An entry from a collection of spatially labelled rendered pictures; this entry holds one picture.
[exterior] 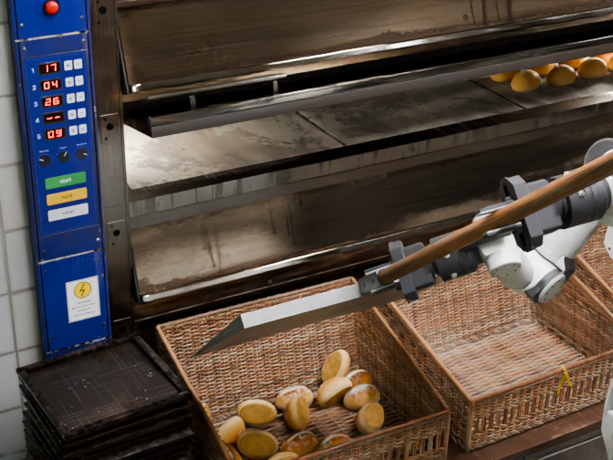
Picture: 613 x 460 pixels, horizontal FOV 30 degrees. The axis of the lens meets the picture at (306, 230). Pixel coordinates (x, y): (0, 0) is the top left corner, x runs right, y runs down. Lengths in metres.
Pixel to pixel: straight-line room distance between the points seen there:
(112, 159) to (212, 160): 0.34
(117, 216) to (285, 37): 0.56
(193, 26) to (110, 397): 0.82
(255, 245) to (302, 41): 0.52
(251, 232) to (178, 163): 0.24
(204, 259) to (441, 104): 0.86
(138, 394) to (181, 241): 0.45
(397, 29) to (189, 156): 0.59
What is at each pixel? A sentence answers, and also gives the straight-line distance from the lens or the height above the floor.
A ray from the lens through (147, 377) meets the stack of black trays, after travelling 2.52.
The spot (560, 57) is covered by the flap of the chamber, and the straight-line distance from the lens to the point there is 2.97.
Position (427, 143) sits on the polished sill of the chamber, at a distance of 2.99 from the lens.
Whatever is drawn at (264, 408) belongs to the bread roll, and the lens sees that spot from 2.85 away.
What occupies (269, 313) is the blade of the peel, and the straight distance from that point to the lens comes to 2.21.
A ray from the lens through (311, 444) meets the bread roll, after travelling 2.76.
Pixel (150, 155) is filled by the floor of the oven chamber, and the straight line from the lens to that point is 2.86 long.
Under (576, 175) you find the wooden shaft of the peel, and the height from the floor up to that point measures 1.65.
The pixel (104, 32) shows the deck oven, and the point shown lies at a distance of 2.47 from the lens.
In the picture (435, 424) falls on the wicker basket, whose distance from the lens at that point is 2.72.
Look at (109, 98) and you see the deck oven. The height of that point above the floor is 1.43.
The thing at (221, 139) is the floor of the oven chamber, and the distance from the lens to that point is 2.94.
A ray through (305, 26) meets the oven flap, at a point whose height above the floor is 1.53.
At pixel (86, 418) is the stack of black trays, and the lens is 2.41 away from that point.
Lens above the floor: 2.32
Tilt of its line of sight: 27 degrees down
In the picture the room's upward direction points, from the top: 1 degrees clockwise
